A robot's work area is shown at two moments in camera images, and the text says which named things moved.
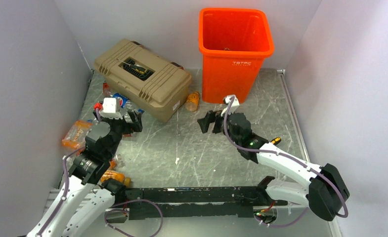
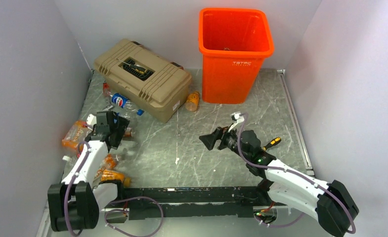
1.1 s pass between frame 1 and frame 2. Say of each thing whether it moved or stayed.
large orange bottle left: stayed
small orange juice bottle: stayed
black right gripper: moved
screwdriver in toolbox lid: stayed
